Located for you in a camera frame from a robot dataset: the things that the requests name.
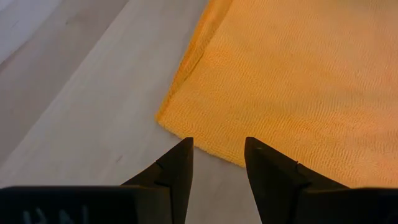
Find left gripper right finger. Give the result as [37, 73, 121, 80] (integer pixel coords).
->
[244, 136, 349, 224]

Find orange microfiber towel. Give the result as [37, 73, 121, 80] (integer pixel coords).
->
[155, 0, 398, 189]

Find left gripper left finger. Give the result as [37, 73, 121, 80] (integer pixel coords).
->
[121, 136, 194, 224]

